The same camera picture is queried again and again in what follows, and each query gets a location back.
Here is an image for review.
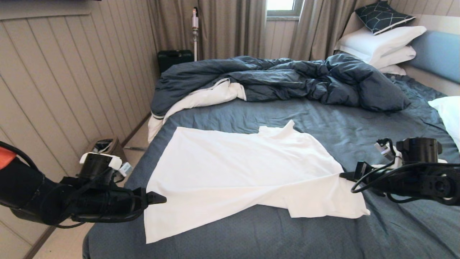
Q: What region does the white t-shirt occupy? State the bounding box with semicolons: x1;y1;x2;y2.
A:
144;120;371;244

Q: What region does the blue patterned bed sheet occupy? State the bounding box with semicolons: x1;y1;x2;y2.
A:
82;74;460;259

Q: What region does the beige trash bin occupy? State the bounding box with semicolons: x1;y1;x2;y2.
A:
86;137;128;169

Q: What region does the crumpled bin liner bag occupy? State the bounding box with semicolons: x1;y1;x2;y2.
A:
94;140;114;153

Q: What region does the white pillow without stack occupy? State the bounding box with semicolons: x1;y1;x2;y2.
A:
428;96;460;151

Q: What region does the flat white pillow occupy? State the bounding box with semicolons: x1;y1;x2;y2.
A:
377;65;406;76

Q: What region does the blue duvet with white lining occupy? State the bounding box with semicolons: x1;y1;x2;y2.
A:
148;54;411;144

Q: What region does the medium white pillow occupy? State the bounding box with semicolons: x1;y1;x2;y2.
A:
370;46;417;69

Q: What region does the blue padded headboard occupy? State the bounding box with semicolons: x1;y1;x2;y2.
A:
408;31;460;85

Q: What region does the large white pillow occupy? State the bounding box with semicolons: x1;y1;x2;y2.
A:
334;25;427;65

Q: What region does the black suitcase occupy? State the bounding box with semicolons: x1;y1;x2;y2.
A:
157;50;194;74

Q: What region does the narrow beige curtain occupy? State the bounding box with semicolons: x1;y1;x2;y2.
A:
289;0;378;62

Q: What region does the dark geometric patterned cushion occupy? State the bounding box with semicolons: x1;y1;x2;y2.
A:
355;1;416;36

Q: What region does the white stick vacuum cleaner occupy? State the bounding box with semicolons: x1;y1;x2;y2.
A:
192;7;199;62

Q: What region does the wide beige curtain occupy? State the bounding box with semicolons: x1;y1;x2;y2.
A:
146;0;267;62

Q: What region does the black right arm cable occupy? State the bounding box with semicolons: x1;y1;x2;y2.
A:
350;138;460;206

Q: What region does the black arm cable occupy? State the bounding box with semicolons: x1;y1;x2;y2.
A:
350;138;460;206
0;141;146;229

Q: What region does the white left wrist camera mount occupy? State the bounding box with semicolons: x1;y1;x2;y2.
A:
78;152;133;177

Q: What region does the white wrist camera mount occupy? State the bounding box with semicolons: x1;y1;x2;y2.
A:
78;152;133;177
372;140;401;169

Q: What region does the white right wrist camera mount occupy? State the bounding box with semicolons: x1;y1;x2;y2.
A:
372;140;401;169

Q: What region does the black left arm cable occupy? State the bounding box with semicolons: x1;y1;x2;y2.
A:
0;141;146;229

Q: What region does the beige upholstered bed frame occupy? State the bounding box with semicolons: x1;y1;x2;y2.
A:
402;64;460;97

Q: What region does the window with grey frame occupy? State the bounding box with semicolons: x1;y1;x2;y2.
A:
266;0;304;20

